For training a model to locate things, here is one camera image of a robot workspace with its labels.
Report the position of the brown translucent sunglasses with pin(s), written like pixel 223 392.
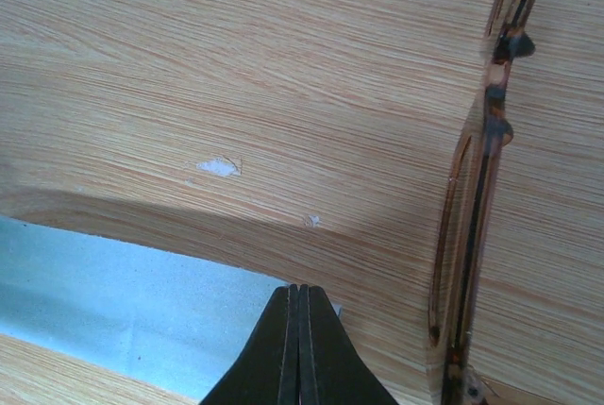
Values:
pixel 465 214

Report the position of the light blue cleaning cloth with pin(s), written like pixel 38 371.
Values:
pixel 175 321

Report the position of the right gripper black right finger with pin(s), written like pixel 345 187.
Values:
pixel 330 369

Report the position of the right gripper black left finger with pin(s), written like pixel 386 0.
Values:
pixel 266 371

